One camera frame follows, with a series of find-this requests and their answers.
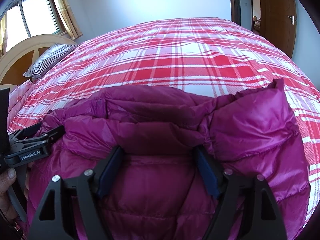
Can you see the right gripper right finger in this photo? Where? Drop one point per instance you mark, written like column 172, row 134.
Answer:
column 261, row 217

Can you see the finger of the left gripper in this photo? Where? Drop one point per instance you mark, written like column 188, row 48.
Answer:
column 46, row 138
column 25, row 133

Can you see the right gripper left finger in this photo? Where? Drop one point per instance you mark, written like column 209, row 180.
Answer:
column 79, row 198

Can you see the magenta quilted down jacket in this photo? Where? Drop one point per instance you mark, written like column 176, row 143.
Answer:
column 159, row 194

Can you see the pink floral folded quilt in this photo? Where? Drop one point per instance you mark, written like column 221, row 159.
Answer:
column 17, row 99

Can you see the cream wooden headboard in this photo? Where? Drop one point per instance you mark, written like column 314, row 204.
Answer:
column 19, row 58

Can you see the striped pillow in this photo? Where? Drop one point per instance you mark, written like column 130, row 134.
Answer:
column 48, row 60

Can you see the yellow curtain left panel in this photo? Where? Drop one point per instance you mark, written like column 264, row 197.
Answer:
column 3, row 35

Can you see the yellow curtain panel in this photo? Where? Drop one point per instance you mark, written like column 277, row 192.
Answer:
column 3, row 35
column 68, row 19

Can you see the yellow curtain right panel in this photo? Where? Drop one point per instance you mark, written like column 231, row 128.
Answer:
column 68, row 19

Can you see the red white plaid bed cover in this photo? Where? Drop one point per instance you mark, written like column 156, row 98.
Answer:
column 205, row 56

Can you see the brown wooden door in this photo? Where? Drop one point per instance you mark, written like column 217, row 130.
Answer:
column 275, row 26

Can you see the window with frame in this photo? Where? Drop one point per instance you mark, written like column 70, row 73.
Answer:
column 27, row 18

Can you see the silver door handle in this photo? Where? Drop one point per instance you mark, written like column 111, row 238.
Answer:
column 292, row 18

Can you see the dark door frame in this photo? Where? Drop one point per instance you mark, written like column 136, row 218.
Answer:
column 245, row 13

